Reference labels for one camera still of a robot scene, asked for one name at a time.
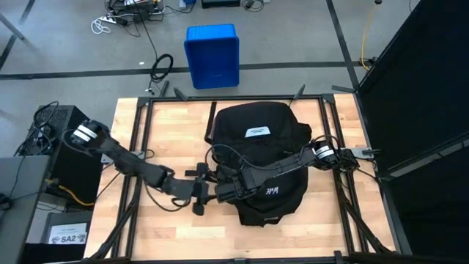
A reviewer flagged black flat device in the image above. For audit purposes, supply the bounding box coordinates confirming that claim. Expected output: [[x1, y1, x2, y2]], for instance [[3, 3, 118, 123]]
[[201, 0, 241, 10]]

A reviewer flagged yellow floor cable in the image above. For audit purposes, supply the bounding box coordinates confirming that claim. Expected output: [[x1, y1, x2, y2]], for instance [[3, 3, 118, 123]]
[[360, 3, 379, 72]]

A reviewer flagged grey metal table leg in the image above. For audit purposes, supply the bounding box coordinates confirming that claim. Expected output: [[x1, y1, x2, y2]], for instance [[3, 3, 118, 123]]
[[0, 12, 26, 40]]

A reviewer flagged coiled black cable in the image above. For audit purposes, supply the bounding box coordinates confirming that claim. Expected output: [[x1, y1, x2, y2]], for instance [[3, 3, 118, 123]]
[[147, 54, 174, 93]]

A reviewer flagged yellow cable by tower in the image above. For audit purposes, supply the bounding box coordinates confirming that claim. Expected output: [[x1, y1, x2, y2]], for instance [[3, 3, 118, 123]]
[[45, 178, 96, 208]]

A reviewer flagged black partition panel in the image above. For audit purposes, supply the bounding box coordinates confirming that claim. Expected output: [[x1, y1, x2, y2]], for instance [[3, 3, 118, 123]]
[[357, 0, 469, 257]]

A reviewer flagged black power strip with cables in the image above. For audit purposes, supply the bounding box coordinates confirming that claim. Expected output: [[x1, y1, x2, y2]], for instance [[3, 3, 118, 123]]
[[105, 0, 166, 23]]

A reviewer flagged black metal table frame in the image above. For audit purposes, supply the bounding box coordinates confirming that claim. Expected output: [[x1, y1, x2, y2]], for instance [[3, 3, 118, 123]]
[[87, 80, 400, 264]]

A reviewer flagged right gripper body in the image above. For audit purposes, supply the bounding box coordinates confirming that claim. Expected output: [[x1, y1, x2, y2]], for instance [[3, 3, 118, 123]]
[[215, 166, 265, 205]]

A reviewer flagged white SA2 label sign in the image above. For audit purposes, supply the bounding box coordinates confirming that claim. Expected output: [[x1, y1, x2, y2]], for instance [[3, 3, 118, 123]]
[[48, 222, 89, 246]]

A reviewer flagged black computer tower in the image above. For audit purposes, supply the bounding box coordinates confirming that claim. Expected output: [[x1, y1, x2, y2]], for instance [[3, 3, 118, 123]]
[[27, 105, 104, 202]]

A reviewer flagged black equipment case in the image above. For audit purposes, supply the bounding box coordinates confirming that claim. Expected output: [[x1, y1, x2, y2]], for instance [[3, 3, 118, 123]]
[[21, 210, 92, 264]]

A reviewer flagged black backpack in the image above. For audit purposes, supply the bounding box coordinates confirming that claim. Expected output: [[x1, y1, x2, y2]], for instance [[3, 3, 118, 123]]
[[204, 100, 313, 227]]

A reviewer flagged white cable bundle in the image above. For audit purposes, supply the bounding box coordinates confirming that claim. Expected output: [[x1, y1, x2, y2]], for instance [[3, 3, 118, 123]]
[[90, 16, 119, 35]]

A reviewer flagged grey desk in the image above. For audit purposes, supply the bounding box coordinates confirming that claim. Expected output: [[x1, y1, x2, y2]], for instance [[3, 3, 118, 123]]
[[0, 155, 51, 264]]

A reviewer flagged black cable bundle on tower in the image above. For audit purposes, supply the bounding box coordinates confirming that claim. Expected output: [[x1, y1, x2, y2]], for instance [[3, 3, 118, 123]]
[[14, 100, 62, 158]]

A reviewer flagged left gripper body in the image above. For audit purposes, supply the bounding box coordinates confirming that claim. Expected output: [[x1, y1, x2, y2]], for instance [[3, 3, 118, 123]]
[[171, 163, 210, 216]]

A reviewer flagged blue plastic bin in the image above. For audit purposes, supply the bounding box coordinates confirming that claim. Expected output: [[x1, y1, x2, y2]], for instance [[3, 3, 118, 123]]
[[183, 23, 240, 90]]

